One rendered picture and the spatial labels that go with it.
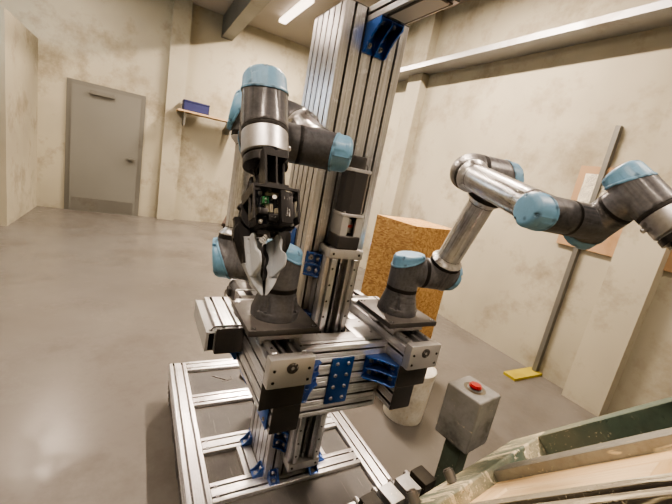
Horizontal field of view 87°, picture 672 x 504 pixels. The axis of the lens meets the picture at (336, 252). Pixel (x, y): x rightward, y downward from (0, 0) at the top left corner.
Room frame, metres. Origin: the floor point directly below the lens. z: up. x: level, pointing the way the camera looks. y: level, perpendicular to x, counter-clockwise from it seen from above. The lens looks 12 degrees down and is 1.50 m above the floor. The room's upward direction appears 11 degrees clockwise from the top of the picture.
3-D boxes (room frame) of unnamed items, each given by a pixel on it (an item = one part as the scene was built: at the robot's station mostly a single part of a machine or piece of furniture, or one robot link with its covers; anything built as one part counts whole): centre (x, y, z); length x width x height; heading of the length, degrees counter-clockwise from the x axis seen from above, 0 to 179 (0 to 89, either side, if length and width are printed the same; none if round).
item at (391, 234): (2.79, -0.59, 0.63); 0.50 x 0.42 x 1.25; 127
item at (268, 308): (1.05, 0.15, 1.09); 0.15 x 0.15 x 0.10
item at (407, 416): (2.18, -0.67, 0.24); 0.32 x 0.30 x 0.47; 120
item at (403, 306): (1.30, -0.27, 1.09); 0.15 x 0.15 x 0.10
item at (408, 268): (1.31, -0.28, 1.20); 0.13 x 0.12 x 0.14; 104
